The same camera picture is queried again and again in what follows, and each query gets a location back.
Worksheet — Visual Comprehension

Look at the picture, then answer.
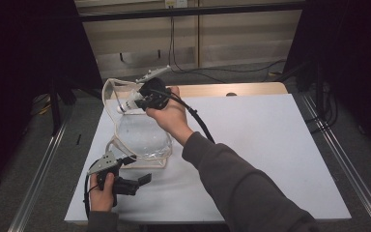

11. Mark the black floor cable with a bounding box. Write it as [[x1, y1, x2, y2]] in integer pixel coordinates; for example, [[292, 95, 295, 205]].
[[171, 16, 287, 73], [168, 16, 226, 84]]

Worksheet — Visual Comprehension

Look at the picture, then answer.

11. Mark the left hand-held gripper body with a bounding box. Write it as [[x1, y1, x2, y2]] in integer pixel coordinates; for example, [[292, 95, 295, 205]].
[[86, 150, 141, 207]]

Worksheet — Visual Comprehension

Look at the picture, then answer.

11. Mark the yellow floor cable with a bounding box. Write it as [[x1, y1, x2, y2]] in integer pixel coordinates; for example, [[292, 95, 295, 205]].
[[32, 93, 53, 117]]

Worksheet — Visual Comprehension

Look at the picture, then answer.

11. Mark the clear plastic bag beige trim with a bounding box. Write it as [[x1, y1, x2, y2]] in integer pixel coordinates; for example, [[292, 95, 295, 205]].
[[101, 77, 174, 170]]

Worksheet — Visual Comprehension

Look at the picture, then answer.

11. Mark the bundle of black cables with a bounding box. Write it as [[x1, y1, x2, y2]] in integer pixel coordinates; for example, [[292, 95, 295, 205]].
[[305, 83, 338, 134]]

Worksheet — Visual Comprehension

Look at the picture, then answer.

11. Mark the person's right hand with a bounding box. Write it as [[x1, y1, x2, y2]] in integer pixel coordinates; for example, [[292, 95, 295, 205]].
[[145, 85, 194, 148]]

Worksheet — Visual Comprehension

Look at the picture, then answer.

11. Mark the person's left hand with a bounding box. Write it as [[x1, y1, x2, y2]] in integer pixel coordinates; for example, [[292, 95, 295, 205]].
[[89, 172, 117, 213]]

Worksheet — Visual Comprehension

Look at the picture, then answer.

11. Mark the dark curtain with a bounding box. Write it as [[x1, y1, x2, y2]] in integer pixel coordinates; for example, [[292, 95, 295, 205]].
[[283, 0, 371, 159], [0, 0, 104, 197]]

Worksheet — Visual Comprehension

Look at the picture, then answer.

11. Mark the right hand-held gripper black cable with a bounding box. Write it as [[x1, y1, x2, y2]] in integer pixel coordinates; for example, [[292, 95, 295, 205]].
[[151, 88, 216, 144]]

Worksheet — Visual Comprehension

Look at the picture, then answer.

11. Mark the black metal stand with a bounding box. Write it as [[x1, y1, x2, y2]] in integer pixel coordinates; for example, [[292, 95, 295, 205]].
[[49, 76, 78, 136], [296, 61, 327, 110]]

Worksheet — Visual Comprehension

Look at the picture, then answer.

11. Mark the white table mat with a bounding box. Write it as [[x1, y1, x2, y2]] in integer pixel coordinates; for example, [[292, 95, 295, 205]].
[[64, 94, 352, 224]]

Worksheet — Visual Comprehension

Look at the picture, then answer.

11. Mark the hand-held gripper black cable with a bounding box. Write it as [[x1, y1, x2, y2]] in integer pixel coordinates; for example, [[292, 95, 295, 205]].
[[82, 159, 100, 220], [151, 88, 216, 144]]

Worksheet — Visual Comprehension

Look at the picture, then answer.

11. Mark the metal floor rail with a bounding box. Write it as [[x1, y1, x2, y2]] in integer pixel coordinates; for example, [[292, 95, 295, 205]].
[[300, 93, 371, 232], [7, 112, 73, 232]]

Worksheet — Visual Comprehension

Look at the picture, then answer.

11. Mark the left hand-held gripper black cable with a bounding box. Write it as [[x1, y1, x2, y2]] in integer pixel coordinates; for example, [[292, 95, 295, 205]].
[[82, 159, 100, 220]]

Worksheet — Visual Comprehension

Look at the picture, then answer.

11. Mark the white wall socket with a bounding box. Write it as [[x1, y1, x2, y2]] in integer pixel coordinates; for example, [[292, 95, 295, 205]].
[[164, 0, 188, 9]]

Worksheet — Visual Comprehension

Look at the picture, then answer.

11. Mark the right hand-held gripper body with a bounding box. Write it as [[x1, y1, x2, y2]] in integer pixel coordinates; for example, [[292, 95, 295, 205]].
[[134, 65, 173, 112]]

